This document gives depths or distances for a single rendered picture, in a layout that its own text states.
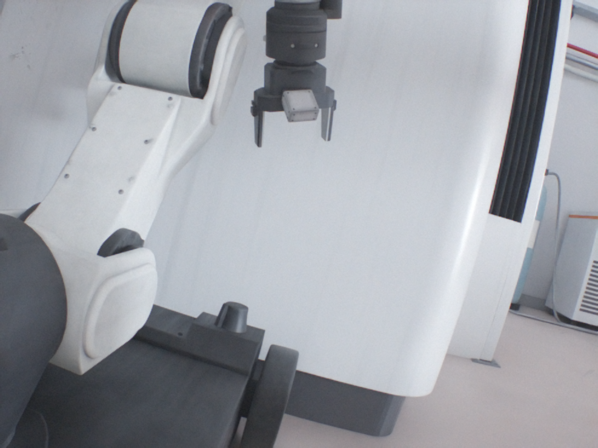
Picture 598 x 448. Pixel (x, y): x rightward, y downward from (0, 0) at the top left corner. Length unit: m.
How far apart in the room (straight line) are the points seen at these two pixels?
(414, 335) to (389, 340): 0.05
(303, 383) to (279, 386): 0.29
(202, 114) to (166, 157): 0.07
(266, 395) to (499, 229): 1.37
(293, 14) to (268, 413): 0.56
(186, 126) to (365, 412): 0.67
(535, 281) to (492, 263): 2.76
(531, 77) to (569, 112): 2.82
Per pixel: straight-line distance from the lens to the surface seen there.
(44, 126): 1.13
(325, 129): 0.81
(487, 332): 1.99
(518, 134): 2.00
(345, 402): 1.05
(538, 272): 4.68
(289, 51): 0.72
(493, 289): 1.96
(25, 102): 1.17
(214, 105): 0.68
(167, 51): 0.67
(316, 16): 0.72
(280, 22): 0.71
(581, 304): 4.14
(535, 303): 4.70
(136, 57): 0.69
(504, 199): 1.97
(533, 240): 4.10
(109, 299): 0.47
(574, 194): 4.79
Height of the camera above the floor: 0.44
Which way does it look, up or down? 3 degrees down
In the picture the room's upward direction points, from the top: 15 degrees clockwise
